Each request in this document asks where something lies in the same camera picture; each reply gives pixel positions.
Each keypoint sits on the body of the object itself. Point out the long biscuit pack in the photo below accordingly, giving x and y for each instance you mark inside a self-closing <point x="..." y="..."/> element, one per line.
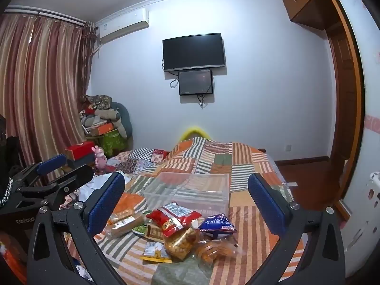
<point x="118" y="214"/>

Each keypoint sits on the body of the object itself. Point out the yellow plastic object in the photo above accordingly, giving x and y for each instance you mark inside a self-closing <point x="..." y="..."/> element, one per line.
<point x="194" y="132"/>

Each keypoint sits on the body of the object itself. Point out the white wall socket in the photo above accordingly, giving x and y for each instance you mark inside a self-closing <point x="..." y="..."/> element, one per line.
<point x="287" y="147"/>

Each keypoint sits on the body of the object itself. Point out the small black wall monitor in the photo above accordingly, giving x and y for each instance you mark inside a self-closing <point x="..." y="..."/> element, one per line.
<point x="196" y="82"/>

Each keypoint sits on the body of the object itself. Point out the striped patchwork quilt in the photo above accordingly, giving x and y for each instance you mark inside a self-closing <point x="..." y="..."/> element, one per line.
<point x="207" y="157"/>

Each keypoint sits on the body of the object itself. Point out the checkered patchwork blanket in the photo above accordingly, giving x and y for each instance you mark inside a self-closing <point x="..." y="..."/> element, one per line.
<point x="142" y="156"/>

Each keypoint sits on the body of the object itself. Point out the orange box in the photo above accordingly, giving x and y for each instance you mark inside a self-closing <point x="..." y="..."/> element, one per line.
<point x="102" y="129"/>

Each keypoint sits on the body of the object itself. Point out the white air conditioner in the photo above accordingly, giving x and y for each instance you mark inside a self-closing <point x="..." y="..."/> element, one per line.
<point x="124" y="25"/>

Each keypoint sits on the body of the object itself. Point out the clear plastic container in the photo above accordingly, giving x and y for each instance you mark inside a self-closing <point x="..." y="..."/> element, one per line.
<point x="190" y="184"/>

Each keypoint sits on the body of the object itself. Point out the red box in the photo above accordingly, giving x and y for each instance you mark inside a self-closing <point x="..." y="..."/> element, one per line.
<point x="80" y="151"/>

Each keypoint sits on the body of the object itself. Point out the teal cushion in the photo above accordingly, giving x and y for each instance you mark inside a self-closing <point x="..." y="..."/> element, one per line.
<point x="126" y="115"/>

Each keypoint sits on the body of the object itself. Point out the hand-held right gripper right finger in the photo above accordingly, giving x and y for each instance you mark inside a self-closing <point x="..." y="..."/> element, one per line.
<point x="265" y="206"/>

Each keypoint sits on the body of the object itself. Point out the clear bag of orange crackers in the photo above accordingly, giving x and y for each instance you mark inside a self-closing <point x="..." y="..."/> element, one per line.
<point x="181" y="242"/>

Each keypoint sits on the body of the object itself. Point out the red snack packet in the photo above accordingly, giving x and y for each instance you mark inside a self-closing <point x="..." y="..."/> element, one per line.
<point x="167" y="218"/>

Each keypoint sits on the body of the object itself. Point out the wooden overhead cabinet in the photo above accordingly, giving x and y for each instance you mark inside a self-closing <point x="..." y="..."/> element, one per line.
<point x="308" y="3"/>

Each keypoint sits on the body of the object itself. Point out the yellow fries snack packet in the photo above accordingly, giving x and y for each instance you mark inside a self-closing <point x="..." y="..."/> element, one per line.
<point x="153" y="252"/>

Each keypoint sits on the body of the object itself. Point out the white wardrobe door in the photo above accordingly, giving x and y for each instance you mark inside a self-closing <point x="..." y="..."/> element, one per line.
<point x="365" y="184"/>

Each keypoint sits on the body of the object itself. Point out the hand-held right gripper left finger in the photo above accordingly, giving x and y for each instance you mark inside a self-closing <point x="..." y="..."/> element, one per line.
<point x="105" y="204"/>

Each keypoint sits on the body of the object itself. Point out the striped brown curtain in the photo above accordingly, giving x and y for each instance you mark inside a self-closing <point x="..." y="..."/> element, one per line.
<point x="44" y="80"/>

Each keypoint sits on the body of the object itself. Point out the pink plush toy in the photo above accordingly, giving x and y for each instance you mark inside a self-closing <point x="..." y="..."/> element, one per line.
<point x="100" y="156"/>

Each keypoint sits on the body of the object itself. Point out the white cloth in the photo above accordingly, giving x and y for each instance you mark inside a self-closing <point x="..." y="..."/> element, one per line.
<point x="96" y="181"/>

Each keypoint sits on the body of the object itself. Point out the green box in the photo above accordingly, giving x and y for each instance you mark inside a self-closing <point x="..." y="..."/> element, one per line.
<point x="111" y="143"/>

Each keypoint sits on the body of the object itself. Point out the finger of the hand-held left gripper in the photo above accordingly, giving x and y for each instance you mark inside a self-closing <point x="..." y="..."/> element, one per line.
<point x="75" y="176"/>
<point x="50" y="164"/>

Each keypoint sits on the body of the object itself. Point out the wooden wardrobe frame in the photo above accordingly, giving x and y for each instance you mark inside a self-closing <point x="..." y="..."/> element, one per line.
<point x="346" y="95"/>

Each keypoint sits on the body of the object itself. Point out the white curtain rail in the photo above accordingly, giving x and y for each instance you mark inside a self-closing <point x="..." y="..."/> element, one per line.
<point x="50" y="16"/>

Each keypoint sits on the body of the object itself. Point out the large black wall television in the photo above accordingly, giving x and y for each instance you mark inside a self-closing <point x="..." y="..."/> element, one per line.
<point x="193" y="52"/>

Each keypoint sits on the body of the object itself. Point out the blue snack packet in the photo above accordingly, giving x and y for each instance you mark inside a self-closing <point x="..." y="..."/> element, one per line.
<point x="218" y="224"/>

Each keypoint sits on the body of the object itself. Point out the tan biscuit pack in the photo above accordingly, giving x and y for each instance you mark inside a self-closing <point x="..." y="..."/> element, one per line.
<point x="130" y="225"/>

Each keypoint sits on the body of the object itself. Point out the green pea snack packet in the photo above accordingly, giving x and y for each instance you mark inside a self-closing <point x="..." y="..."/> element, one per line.
<point x="139" y="230"/>

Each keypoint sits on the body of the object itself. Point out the grey plush toy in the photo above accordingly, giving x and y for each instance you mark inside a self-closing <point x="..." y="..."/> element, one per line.
<point x="101" y="117"/>

